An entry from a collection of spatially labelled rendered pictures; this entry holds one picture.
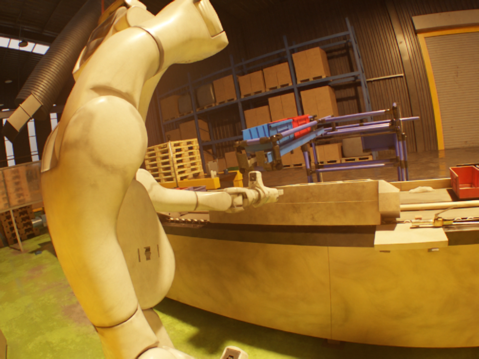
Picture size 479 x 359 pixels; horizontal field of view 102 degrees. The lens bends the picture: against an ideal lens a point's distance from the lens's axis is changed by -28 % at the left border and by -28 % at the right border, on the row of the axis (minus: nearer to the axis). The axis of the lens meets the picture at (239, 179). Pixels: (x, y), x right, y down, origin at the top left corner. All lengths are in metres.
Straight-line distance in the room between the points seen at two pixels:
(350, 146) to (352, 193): 9.06
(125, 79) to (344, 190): 1.09
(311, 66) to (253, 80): 2.64
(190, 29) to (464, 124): 11.60
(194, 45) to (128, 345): 0.40
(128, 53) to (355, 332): 1.56
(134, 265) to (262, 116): 11.14
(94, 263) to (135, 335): 0.10
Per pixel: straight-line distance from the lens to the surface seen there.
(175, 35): 0.38
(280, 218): 1.38
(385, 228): 1.24
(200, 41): 0.43
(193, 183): 6.35
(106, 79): 0.29
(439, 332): 1.58
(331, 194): 1.27
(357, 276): 1.38
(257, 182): 1.02
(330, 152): 10.47
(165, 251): 0.53
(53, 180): 0.26
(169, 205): 0.78
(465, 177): 2.08
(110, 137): 0.25
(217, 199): 0.85
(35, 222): 5.19
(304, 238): 1.37
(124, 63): 0.31
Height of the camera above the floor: 1.24
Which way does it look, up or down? 7 degrees down
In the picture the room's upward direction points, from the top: 10 degrees counter-clockwise
